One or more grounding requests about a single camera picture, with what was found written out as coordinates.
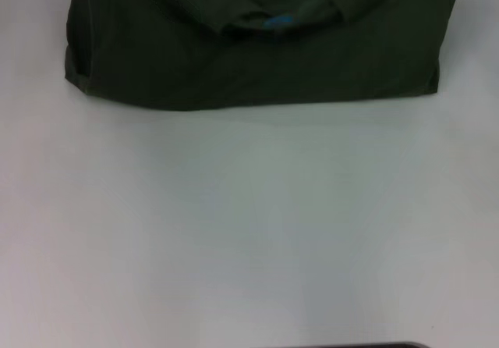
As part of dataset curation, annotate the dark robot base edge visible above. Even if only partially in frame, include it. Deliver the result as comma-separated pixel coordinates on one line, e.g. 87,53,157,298
268,340,428,348

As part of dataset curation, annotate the dark green FREE t-shirt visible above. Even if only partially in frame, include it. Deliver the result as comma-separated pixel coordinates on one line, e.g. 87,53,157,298
64,0,465,112

